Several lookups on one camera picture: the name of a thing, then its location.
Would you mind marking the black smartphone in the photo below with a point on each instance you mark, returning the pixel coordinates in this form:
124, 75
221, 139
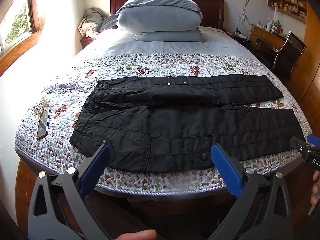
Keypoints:
43, 127

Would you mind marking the black metal chair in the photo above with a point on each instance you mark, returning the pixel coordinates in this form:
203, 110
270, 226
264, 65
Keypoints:
280, 61

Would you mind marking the folded blue duvet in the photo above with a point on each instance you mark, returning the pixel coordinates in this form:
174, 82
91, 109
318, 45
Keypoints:
144, 16

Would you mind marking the dark wooden headboard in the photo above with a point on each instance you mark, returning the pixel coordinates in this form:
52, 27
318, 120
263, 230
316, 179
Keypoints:
212, 10

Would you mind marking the pile of clothes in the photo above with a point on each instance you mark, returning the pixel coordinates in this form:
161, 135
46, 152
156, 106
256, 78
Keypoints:
95, 21

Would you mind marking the person's right hand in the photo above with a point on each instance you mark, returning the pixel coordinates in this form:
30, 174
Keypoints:
315, 189

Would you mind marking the wooden desk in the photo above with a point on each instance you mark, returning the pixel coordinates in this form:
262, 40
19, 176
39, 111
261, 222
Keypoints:
270, 38

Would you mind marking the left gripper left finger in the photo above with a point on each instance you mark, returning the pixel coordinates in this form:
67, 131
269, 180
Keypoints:
46, 217

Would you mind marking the person's left hand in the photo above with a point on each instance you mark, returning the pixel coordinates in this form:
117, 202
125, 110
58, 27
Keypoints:
142, 235

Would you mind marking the wooden wall shelf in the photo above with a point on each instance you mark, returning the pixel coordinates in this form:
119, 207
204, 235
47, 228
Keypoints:
296, 9

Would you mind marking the side wooden window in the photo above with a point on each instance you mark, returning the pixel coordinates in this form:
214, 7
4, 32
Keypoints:
21, 26

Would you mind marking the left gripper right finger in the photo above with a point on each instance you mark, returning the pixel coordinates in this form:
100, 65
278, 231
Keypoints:
262, 209

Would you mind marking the black padded pants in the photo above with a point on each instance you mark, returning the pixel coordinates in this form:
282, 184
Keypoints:
169, 124

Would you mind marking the blue pillow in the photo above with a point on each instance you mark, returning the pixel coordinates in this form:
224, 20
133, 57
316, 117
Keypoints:
170, 36

